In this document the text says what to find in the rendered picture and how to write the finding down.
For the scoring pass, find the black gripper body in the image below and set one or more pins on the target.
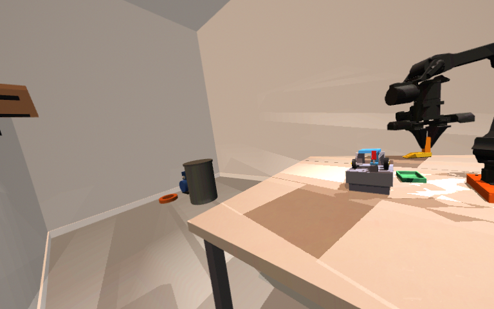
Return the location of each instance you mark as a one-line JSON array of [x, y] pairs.
[[429, 110]]

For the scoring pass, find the green tray rim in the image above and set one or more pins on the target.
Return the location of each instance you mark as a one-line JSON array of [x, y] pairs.
[[421, 178]]

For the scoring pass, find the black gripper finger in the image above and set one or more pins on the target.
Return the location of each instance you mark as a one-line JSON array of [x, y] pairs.
[[420, 136], [434, 133]]

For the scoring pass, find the pale lavender ramp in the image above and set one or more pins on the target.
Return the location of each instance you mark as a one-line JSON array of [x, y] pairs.
[[370, 178]]

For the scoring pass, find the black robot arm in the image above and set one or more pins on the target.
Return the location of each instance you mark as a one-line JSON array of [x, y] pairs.
[[409, 90]]

